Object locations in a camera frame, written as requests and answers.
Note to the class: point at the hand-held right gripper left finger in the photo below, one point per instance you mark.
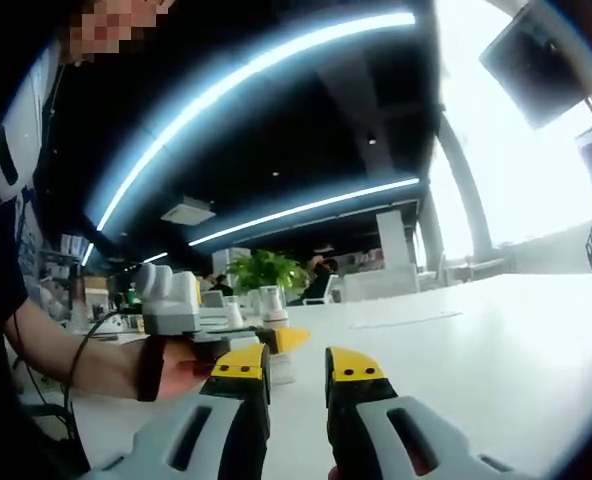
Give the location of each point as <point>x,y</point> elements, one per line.
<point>236,425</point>

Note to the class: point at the white side table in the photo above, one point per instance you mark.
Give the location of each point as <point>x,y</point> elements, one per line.
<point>476,272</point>

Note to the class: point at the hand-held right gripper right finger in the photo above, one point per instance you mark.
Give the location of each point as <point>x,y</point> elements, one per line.
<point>356,420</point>

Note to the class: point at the person's left hand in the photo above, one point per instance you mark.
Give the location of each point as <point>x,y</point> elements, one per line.
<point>186,375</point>

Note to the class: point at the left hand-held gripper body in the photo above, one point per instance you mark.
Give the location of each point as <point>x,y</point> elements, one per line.
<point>176,310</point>

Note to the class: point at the straight ceiling light strip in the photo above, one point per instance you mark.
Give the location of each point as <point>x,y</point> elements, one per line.
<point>306,208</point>

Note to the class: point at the white pump bottle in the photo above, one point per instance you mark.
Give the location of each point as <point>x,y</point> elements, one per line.
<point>282,370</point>

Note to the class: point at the white office chair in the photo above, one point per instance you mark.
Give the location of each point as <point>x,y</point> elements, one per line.
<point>332,290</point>

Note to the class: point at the short ceiling light strip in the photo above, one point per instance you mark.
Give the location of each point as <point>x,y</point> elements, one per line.
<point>88,254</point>
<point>156,258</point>

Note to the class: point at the long curved ceiling light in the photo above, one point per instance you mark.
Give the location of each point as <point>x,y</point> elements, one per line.
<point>211,95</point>

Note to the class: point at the small square clear cover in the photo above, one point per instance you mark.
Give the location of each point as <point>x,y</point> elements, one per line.
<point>263,302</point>

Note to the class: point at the dark hanging monitor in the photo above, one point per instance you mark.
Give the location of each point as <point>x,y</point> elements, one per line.
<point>536,65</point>

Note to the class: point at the person's right hand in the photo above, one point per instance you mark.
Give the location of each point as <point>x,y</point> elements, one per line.
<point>335,473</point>

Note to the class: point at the green potted plant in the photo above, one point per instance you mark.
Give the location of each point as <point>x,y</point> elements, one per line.
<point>266,270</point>

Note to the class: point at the white chest-worn device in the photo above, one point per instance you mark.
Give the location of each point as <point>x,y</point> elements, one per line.
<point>28,165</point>

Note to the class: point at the clear glass pump bottle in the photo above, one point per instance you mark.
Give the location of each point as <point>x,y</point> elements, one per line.
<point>233,317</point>

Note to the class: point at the person's dark shirt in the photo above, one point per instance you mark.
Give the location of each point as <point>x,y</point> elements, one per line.
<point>6,250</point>

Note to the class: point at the ceiling air vent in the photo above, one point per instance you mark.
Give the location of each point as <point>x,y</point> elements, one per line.
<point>188,210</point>

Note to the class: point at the storage shelf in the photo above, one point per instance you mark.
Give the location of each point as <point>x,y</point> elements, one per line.
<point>65,257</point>

